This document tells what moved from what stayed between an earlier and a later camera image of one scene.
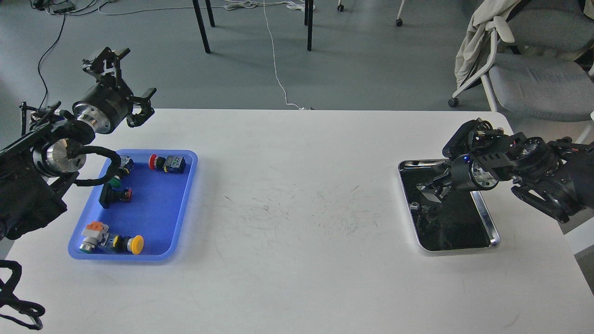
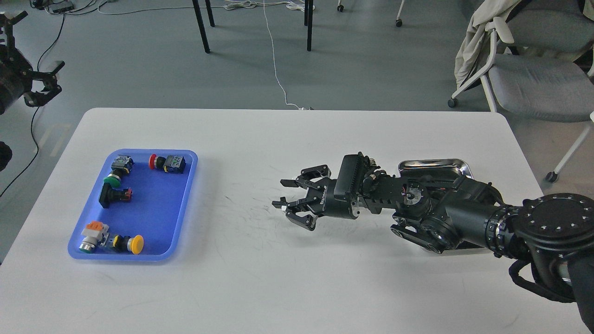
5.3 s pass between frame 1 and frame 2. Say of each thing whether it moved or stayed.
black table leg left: stayed
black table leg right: stayed
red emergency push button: stayed
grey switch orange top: stayed
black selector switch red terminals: stayed
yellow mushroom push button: stayed
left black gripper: moved
